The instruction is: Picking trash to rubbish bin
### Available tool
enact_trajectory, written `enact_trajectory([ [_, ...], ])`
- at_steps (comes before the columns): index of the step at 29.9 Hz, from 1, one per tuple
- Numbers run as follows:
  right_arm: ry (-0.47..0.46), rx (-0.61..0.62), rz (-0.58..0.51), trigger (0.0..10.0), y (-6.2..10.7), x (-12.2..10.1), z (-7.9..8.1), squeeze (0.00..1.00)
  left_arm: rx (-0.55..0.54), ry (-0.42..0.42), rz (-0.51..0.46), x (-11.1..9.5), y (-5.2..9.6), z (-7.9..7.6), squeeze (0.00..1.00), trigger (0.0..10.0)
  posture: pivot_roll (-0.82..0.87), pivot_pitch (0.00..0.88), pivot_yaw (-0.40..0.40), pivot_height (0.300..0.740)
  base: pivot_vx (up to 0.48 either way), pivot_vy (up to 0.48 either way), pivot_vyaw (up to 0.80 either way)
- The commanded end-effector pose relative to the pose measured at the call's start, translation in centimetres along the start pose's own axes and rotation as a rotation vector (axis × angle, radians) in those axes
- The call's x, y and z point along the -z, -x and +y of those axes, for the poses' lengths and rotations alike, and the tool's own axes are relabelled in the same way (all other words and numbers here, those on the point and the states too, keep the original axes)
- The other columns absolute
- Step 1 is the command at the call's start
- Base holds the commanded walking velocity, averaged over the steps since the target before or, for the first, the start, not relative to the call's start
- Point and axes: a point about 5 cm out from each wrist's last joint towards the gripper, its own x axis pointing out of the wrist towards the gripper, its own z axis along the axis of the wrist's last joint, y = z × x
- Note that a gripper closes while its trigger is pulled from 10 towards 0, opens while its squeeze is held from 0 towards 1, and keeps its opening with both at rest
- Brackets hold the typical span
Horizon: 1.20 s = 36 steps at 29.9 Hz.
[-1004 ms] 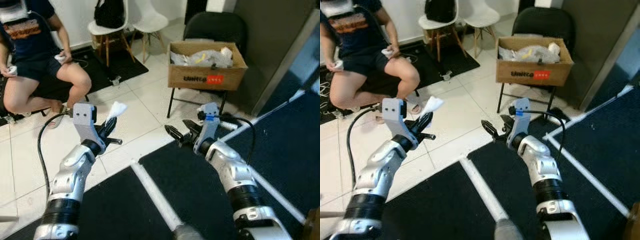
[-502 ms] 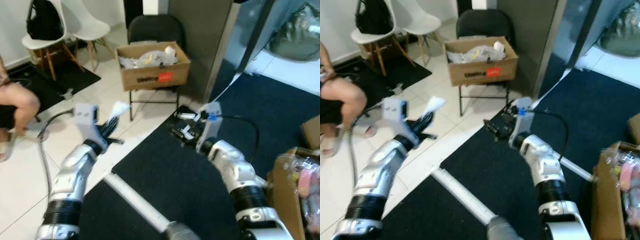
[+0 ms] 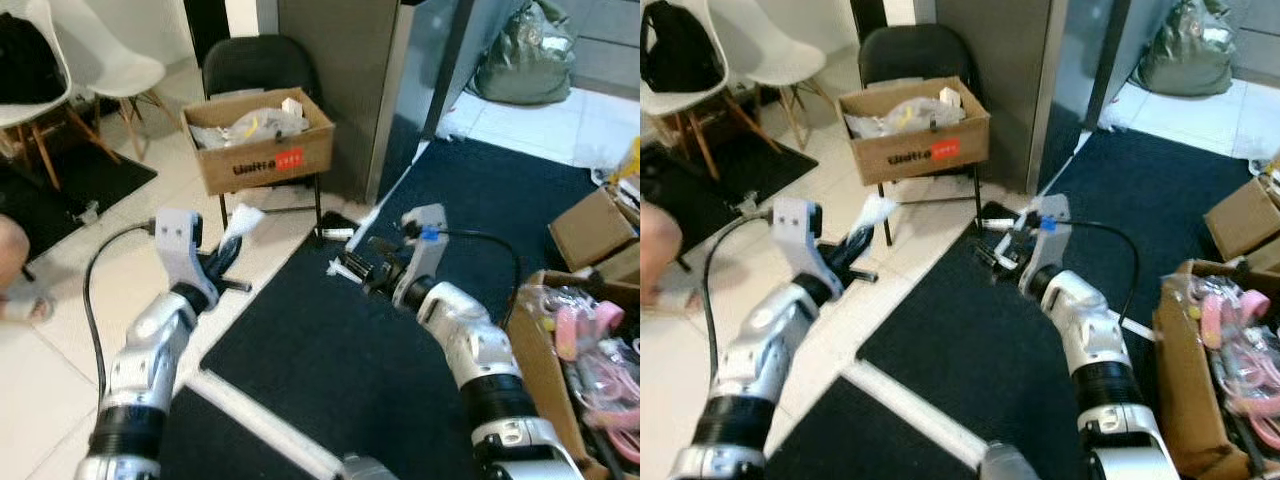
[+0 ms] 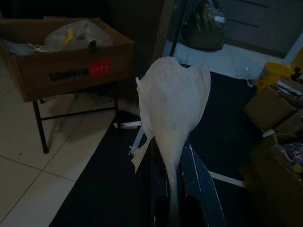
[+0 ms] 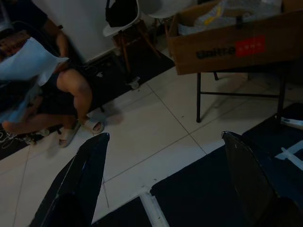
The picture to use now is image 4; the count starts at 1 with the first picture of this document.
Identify dark full rubbish bag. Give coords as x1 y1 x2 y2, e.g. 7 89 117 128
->
180 0 226 51

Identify yellow paper strip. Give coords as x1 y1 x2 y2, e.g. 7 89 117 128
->
61 26 74 46

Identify small brown cardboard box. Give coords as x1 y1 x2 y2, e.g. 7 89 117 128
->
243 84 297 133
275 108 303 137

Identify thin black pole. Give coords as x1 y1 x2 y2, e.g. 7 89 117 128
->
169 0 190 57

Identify white paper sheet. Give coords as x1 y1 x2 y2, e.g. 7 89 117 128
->
0 38 46 57

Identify black folding chair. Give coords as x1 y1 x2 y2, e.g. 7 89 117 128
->
31 77 122 155

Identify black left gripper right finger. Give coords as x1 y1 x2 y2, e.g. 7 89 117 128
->
179 138 227 227

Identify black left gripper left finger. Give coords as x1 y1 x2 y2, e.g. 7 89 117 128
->
150 139 173 227

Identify brown cardboard box red label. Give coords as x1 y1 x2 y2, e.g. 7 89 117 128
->
0 17 135 103

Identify clear bubble wrap bundle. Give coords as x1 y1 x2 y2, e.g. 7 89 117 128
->
44 19 114 52

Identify white paper tissue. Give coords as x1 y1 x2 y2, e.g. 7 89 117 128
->
131 56 212 227

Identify large open cardboard box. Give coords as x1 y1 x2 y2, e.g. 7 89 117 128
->
240 134 303 227

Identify yellow round container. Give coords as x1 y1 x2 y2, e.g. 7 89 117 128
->
255 61 294 93

